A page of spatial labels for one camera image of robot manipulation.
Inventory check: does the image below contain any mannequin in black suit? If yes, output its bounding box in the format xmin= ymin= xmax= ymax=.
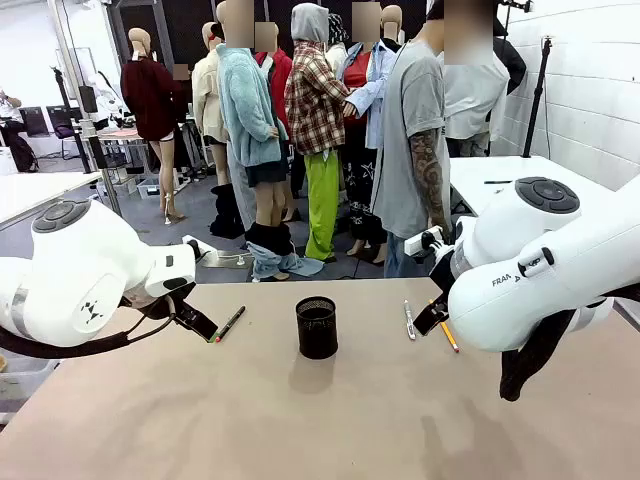
xmin=492 ymin=22 xmax=528 ymax=97

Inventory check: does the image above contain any mannequin in cream jacket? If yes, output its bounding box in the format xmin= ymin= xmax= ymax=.
xmin=191 ymin=21 xmax=232 ymax=187

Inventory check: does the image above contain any black pen with green clip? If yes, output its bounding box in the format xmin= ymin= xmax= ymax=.
xmin=214 ymin=305 xmax=247 ymax=344

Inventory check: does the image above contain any mannequin in maroon sweater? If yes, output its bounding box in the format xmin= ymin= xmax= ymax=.
xmin=119 ymin=27 xmax=188 ymax=226

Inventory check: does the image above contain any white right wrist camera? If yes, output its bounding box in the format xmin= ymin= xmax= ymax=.
xmin=403 ymin=225 xmax=446 ymax=260

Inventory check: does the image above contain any metal mannequin base plate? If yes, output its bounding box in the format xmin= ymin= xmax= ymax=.
xmin=201 ymin=248 xmax=254 ymax=271

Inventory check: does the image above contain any black stand with speaker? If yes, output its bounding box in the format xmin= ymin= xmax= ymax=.
xmin=49 ymin=65 xmax=99 ymax=175

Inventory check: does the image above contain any mannequin in red jacket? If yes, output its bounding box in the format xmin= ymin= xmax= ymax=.
xmin=253 ymin=22 xmax=295 ymax=151

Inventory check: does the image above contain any mannequin in light blue fleece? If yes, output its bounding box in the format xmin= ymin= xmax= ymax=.
xmin=214 ymin=0 xmax=326 ymax=282

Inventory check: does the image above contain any grey storage crate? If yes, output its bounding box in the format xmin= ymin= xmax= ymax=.
xmin=135 ymin=177 xmax=164 ymax=200

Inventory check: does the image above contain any person in grey t-shirt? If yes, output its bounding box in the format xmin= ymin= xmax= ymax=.
xmin=371 ymin=0 xmax=496 ymax=279

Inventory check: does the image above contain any mannequin in blue shirt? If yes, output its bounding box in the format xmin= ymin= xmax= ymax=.
xmin=339 ymin=0 xmax=399 ymax=265

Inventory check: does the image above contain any tattooed right forearm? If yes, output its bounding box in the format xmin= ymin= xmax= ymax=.
xmin=408 ymin=129 xmax=452 ymax=237

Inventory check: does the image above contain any white side table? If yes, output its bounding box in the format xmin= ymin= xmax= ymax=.
xmin=448 ymin=155 xmax=619 ymax=222

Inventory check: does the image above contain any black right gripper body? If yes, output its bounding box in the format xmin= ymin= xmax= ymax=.
xmin=428 ymin=246 xmax=455 ymax=297

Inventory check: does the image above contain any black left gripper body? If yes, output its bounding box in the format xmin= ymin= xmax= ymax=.
xmin=127 ymin=282 xmax=200 ymax=327

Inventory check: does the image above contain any white long table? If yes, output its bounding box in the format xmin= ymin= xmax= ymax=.
xmin=0 ymin=171 xmax=104 ymax=230

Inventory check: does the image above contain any black tripod stand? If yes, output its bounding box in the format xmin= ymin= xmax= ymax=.
xmin=521 ymin=35 xmax=554 ymax=159

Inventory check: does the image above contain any black mesh pen holder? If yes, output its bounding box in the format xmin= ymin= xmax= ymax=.
xmin=294 ymin=296 xmax=340 ymax=361

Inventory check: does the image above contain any yellow pencil with eraser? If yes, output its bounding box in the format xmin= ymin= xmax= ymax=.
xmin=428 ymin=298 xmax=461 ymax=354

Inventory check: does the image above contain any seated person in white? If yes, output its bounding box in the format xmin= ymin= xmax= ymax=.
xmin=0 ymin=88 xmax=40 ymax=174

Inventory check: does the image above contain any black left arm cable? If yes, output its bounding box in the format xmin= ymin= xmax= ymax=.
xmin=0 ymin=294 xmax=177 ymax=359

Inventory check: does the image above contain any mannequin in plaid shirt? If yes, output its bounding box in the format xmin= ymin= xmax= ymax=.
xmin=283 ymin=2 xmax=352 ymax=263

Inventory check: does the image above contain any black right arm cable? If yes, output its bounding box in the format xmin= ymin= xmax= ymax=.
xmin=498 ymin=283 xmax=640 ymax=402

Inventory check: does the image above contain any mannequin in black jacket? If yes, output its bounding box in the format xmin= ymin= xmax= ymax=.
xmin=379 ymin=4 xmax=407 ymax=54

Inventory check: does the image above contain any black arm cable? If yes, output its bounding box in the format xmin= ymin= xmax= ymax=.
xmin=0 ymin=294 xmax=177 ymax=359
xmin=498 ymin=283 xmax=640 ymax=402

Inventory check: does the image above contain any mannequin in white shirt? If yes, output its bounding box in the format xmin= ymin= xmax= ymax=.
xmin=442 ymin=49 xmax=512 ymax=159

